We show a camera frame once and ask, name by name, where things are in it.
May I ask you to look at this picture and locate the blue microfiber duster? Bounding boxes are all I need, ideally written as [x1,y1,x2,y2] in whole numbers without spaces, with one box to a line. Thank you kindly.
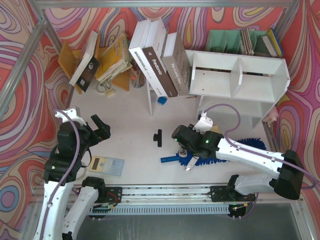
[160,138,267,167]

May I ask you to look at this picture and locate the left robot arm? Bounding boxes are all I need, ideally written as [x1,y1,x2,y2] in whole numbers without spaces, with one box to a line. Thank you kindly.
[34,109,111,240]

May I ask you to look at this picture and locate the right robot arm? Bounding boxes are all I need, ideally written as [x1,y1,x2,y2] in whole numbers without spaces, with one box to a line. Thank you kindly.
[171,125,304,200]

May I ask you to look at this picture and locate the white bookshelf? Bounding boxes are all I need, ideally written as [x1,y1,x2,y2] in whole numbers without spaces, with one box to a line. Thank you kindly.
[148,49,291,130]

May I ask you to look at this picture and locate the beige black stapler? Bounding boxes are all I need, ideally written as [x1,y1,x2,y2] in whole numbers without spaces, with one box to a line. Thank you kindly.
[178,147,188,158]

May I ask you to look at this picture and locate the black T-shaped plastic piece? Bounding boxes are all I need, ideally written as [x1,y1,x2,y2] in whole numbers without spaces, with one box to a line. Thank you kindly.
[153,129,162,148]

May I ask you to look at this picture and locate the tan sticky note pad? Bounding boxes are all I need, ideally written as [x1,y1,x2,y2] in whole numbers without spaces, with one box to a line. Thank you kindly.
[210,125,221,134]

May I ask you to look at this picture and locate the blue calculator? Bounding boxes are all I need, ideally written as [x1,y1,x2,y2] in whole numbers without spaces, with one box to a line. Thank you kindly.
[88,156,125,177]

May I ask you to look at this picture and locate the brass padlock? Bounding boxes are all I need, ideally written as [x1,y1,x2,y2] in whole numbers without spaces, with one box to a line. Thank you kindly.
[96,84,115,97]

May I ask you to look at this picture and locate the blue tape measure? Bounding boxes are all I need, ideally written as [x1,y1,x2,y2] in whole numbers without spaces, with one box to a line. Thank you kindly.
[157,96,168,106]

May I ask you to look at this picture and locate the black and white book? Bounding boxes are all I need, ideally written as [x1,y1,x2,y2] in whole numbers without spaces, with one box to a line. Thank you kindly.
[69,31,100,92]

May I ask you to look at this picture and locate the clear pencil cup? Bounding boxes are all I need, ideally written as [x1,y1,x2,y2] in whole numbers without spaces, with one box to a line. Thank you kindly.
[129,68,145,89]

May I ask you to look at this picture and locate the stack of yellow books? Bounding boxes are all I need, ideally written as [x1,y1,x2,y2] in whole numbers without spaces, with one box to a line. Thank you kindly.
[96,32,132,85]

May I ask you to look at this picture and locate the grey Lonely Ones book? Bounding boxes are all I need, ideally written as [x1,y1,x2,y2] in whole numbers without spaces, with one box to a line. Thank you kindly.
[161,32,192,96]

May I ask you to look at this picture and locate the white Mademoiselle book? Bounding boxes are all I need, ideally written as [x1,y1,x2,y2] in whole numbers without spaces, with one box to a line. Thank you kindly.
[129,19,167,97]

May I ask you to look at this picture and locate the pink pig toy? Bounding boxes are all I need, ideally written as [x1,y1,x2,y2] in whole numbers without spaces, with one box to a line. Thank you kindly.
[262,106,279,128]

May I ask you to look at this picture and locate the brown Fredonia book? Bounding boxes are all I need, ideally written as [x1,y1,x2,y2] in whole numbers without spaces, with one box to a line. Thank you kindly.
[142,19,178,98]

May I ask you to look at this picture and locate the green desk organizer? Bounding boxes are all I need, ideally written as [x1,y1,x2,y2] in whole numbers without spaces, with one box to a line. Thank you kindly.
[205,29,271,57]

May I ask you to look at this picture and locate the brown notebooks in organizer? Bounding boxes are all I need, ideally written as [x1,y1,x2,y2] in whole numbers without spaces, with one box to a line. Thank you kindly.
[240,28,254,56]

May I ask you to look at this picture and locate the blue yellow book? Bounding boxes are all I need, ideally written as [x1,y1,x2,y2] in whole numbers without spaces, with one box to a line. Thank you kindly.
[262,28,284,58]

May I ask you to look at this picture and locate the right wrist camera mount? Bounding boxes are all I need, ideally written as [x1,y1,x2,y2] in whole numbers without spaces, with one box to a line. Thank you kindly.
[192,111,213,134]

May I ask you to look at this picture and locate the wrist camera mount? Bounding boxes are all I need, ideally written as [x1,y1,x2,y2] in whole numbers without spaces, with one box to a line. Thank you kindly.
[192,111,213,134]
[54,107,87,126]

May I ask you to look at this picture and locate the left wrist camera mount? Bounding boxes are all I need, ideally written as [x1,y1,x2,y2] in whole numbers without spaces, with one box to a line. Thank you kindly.
[54,107,87,126]

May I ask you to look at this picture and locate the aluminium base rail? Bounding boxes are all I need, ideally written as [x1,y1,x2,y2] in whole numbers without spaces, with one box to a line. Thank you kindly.
[31,183,305,205]

